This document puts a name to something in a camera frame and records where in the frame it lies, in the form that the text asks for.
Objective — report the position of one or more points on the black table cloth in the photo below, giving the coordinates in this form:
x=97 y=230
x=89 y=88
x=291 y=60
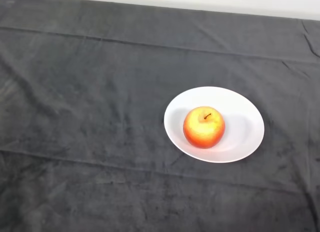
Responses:
x=100 y=92

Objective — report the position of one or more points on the white round plate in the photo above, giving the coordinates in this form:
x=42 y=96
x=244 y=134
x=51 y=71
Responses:
x=242 y=132

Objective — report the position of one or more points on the red yellow apple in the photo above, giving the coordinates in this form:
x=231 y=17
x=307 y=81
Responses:
x=203 y=128

